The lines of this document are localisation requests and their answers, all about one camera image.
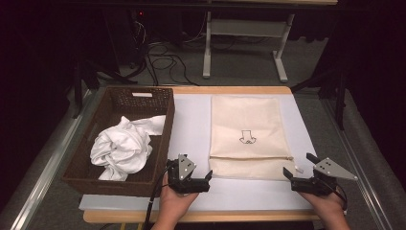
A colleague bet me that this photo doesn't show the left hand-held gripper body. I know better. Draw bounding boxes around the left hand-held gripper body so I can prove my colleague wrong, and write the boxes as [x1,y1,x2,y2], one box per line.
[167,153,212,195]

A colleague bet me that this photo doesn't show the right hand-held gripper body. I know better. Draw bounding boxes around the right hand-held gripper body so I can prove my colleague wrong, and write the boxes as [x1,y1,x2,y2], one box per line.
[290,156,359,196]

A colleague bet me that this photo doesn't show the brown woven basket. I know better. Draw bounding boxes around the brown woven basket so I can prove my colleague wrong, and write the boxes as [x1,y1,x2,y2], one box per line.
[61,85,176,198]

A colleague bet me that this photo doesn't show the white cloth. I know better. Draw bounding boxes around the white cloth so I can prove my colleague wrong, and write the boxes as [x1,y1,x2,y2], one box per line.
[89,114,167,182]

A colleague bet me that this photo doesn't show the cream zippered fabric bag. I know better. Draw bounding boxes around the cream zippered fabric bag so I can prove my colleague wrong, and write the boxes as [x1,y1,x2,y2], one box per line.
[208,94,305,182]

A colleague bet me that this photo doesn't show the person's left hand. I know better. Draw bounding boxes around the person's left hand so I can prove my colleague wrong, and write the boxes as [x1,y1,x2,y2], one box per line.
[158,173,200,224]

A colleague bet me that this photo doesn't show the person's right hand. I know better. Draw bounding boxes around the person's right hand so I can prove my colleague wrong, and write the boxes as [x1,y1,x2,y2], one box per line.
[298,190,348,222]

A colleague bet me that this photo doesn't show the white table mat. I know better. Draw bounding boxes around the white table mat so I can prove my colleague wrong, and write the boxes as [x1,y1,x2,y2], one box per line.
[79,93,319,212]

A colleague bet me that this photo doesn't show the black metal stand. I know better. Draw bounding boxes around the black metal stand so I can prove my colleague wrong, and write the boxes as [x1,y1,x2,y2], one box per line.
[71,58,139,120]
[289,67,350,131]

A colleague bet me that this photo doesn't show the black computer tower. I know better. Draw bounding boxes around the black computer tower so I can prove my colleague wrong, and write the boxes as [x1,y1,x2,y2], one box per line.
[104,9,149,69]

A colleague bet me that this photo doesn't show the right hand-held gripper cable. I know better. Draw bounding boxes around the right hand-held gripper cable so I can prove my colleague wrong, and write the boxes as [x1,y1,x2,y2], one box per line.
[319,178,349,212]

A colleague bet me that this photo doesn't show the hand-held gripper cable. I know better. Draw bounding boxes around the hand-held gripper cable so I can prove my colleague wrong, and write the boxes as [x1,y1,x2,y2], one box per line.
[319,178,349,212]
[142,162,171,230]

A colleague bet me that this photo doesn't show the left hand-held gripper cable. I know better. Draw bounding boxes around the left hand-held gripper cable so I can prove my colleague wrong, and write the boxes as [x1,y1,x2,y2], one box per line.
[142,162,171,230]

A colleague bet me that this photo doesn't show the silver metal rail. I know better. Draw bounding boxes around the silver metal rail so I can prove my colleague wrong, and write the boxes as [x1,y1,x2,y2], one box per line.
[9,90,107,230]
[320,97,395,230]

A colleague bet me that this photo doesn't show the black floor cables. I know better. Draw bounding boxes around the black floor cables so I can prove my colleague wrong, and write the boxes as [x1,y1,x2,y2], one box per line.
[145,40,200,86]

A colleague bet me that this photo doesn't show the white metal desk frame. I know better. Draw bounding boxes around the white metal desk frame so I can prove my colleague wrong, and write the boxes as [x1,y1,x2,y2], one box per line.
[202,11,296,83]

